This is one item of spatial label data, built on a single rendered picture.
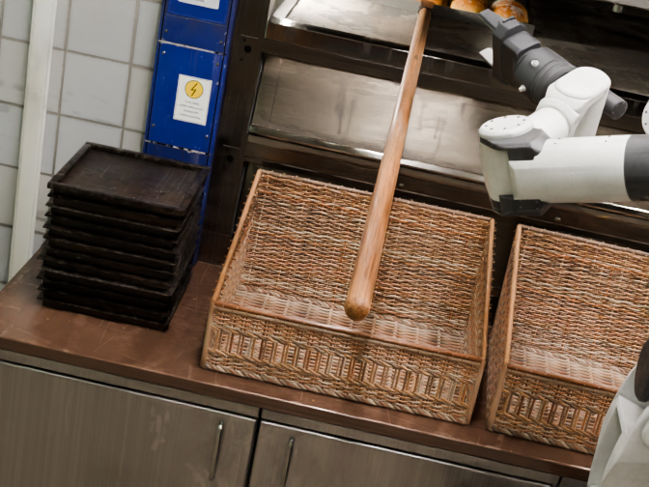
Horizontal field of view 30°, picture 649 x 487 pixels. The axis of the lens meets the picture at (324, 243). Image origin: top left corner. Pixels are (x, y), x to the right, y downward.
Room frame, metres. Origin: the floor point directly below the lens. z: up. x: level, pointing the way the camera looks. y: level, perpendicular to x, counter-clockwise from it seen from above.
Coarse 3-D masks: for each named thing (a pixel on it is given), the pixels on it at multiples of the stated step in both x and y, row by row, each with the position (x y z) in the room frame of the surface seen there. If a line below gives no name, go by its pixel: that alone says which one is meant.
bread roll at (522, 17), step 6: (498, 6) 3.08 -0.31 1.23; (504, 6) 3.08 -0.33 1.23; (510, 6) 3.07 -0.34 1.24; (516, 6) 3.09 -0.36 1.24; (498, 12) 3.07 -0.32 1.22; (504, 12) 3.06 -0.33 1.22; (510, 12) 3.06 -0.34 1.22; (516, 12) 3.06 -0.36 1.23; (522, 12) 3.08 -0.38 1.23; (516, 18) 3.06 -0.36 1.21; (522, 18) 3.06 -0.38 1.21
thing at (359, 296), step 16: (416, 32) 2.69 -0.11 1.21; (416, 48) 2.52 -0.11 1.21; (416, 64) 2.40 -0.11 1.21; (416, 80) 2.30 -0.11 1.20; (400, 96) 2.15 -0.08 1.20; (400, 112) 2.03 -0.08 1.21; (400, 128) 1.94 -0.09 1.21; (400, 144) 1.86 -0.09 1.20; (384, 160) 1.77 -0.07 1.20; (400, 160) 1.81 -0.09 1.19; (384, 176) 1.69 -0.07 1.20; (384, 192) 1.62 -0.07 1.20; (384, 208) 1.57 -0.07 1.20; (368, 224) 1.50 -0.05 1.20; (384, 224) 1.51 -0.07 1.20; (368, 240) 1.44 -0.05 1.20; (368, 256) 1.39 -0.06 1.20; (368, 272) 1.34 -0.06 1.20; (352, 288) 1.29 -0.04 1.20; (368, 288) 1.30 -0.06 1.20; (352, 304) 1.26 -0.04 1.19; (368, 304) 1.26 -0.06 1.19
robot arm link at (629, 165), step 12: (636, 144) 1.56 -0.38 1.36; (648, 144) 1.55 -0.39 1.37; (624, 156) 1.55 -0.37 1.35; (636, 156) 1.54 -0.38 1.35; (648, 156) 1.53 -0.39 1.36; (624, 168) 1.54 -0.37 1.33; (636, 168) 1.53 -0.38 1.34; (648, 168) 1.53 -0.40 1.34; (624, 180) 1.54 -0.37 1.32; (636, 180) 1.53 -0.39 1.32; (648, 180) 1.52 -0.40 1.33; (636, 192) 1.54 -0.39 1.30; (648, 192) 1.53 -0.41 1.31
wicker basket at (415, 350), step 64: (256, 192) 2.52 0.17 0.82; (320, 192) 2.58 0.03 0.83; (256, 256) 2.53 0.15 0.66; (320, 256) 2.54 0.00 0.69; (384, 256) 2.54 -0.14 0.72; (448, 256) 2.55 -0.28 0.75; (256, 320) 2.12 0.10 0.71; (320, 320) 2.42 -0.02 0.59; (384, 320) 2.49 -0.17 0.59; (448, 320) 2.50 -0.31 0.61; (320, 384) 2.14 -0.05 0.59; (384, 384) 2.11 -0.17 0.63; (448, 384) 2.25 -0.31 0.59
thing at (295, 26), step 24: (288, 24) 2.63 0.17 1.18; (312, 48) 2.62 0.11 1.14; (336, 48) 2.62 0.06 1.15; (360, 48) 2.62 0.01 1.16; (384, 48) 2.61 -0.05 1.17; (408, 48) 2.63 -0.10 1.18; (432, 72) 2.61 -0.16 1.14; (456, 72) 2.60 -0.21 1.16; (480, 72) 2.60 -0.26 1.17; (624, 96) 2.60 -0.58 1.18
